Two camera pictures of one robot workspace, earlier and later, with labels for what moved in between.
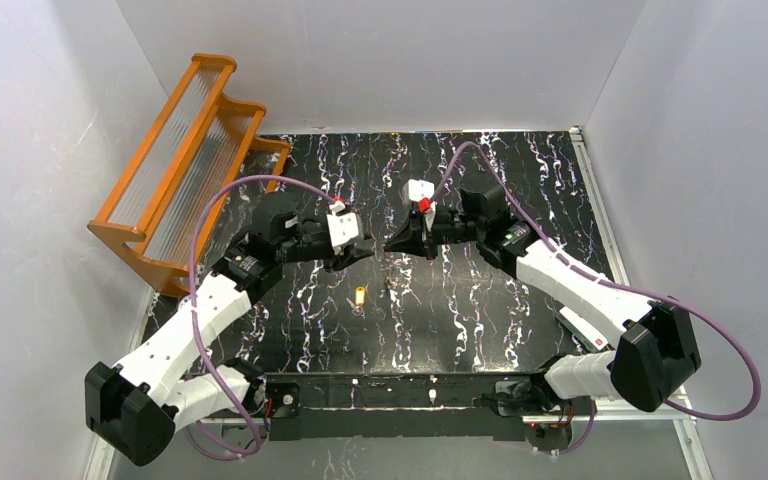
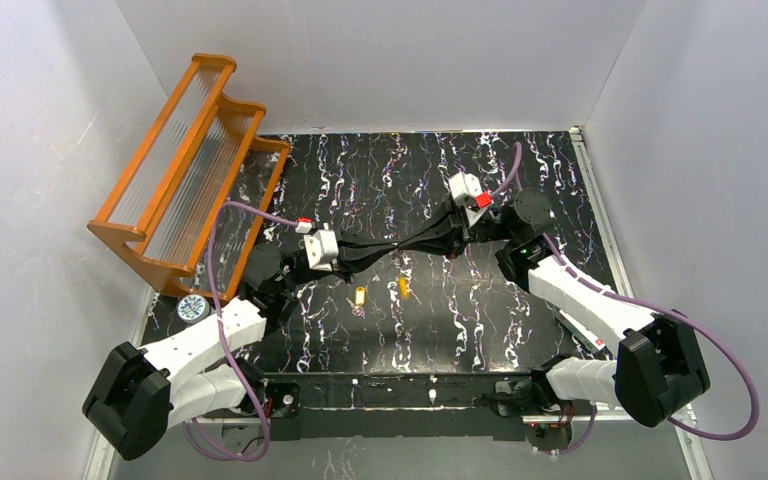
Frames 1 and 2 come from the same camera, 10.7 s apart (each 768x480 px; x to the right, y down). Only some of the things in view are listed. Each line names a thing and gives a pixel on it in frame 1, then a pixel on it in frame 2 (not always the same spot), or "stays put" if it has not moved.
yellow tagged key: (360, 301) stays put
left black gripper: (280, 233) → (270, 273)
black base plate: (426, 406) stays put
